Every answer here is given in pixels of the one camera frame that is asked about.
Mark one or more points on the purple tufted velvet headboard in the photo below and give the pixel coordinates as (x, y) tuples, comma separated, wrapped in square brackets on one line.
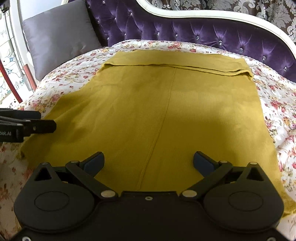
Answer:
[(116, 21)]

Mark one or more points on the red pole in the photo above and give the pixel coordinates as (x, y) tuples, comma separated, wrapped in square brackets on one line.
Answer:
[(9, 83)]

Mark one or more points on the grey square pillow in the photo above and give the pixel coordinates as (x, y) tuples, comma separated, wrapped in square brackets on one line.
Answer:
[(59, 35)]

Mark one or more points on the floral quilted bedspread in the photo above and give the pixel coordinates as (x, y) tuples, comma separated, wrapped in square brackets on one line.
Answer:
[(276, 93)]

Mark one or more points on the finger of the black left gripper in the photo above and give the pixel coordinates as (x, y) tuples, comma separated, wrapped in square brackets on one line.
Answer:
[(20, 114), (34, 125)]

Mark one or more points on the mustard yellow knit sweater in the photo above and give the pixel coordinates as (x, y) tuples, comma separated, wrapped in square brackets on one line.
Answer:
[(149, 112)]

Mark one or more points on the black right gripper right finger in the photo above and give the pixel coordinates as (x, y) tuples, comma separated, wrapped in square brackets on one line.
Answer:
[(213, 172)]

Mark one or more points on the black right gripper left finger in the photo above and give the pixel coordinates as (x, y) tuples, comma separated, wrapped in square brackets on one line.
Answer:
[(83, 173)]

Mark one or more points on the brown silver damask curtain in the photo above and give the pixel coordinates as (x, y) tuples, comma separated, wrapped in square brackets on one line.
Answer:
[(280, 13)]

